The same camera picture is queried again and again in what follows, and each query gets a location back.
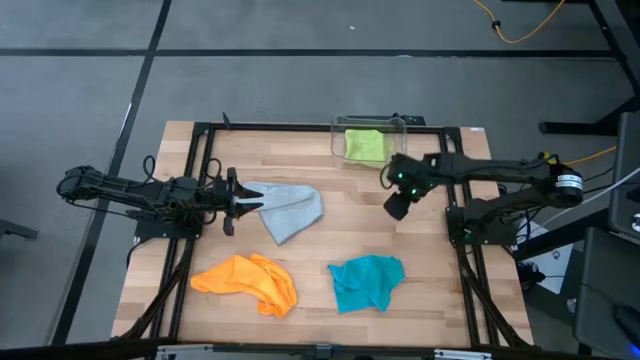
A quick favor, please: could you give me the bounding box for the grey microfiber towel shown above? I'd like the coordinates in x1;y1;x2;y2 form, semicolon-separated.
243;181;325;246

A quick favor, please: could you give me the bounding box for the clear plastic bin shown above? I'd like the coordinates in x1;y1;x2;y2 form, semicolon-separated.
329;113;409;170

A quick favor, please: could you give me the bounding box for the orange microfiber towel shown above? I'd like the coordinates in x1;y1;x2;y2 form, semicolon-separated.
189;253;299;319

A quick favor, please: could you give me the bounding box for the yellow-green microfiber towel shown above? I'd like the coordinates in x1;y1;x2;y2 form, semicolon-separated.
343;128;392;165

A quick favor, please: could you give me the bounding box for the white paper sheet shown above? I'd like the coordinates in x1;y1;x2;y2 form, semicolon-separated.
519;219;574;295

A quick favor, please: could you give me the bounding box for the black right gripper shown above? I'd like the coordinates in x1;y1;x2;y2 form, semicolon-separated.
382;153;441;221

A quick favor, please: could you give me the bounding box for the black aluminium table frame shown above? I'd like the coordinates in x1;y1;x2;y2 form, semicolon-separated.
119;113;534;351

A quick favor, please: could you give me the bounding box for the teal microfiber towel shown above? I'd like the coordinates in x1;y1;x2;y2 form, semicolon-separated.
327;254;406;315

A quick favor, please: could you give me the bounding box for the yellow hanging cable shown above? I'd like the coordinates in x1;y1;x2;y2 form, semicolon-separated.
472;0;567;45
542;146;617;167

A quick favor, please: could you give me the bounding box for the silver aluminium bracket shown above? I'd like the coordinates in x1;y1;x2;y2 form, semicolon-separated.
433;348;494;360
155;343;214;360

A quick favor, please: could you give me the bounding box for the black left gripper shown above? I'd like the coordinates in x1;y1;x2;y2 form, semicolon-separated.
197;167;265;237

